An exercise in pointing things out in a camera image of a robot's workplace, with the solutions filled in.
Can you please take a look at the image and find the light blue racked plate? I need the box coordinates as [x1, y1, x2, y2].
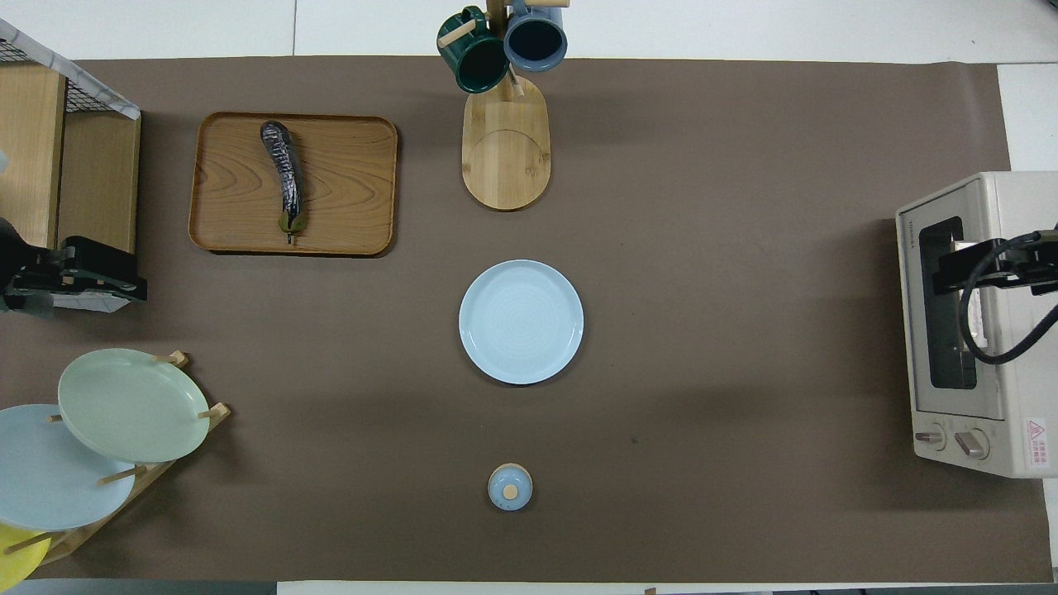
[0, 403, 137, 531]

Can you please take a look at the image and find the beige toaster oven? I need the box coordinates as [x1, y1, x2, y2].
[895, 171, 1058, 480]

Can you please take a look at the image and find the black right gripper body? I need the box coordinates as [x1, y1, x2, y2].
[965, 235, 1058, 298]

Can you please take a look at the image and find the brown table mat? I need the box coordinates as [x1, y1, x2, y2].
[0, 55, 1055, 583]

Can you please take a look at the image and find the pale green plate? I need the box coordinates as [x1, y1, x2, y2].
[58, 348, 210, 464]

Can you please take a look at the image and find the wooden two-tier shelf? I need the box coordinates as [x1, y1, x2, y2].
[0, 62, 141, 253]

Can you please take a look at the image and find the wooden serving tray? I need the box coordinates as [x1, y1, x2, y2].
[188, 112, 399, 257]

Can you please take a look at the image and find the wooden mug tree stand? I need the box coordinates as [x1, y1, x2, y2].
[438, 0, 571, 212]

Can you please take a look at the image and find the glass oven door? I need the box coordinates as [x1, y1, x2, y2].
[897, 183, 1003, 421]

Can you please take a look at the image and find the dark purple eggplant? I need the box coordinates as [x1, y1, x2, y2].
[260, 121, 305, 245]

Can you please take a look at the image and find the dark green mug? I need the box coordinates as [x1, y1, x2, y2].
[436, 7, 511, 94]

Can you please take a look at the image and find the blue mug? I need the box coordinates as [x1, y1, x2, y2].
[503, 0, 569, 73]

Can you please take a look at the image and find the small blue lidded jar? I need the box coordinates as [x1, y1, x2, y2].
[488, 463, 534, 512]

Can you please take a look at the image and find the wooden plate rack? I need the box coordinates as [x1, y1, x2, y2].
[37, 351, 231, 567]

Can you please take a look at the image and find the white marbled cloth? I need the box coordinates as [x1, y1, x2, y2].
[50, 289, 133, 313]

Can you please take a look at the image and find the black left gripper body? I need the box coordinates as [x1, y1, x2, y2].
[33, 236, 137, 300]

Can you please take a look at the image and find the yellow plate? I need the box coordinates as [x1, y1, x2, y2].
[0, 522, 52, 586]

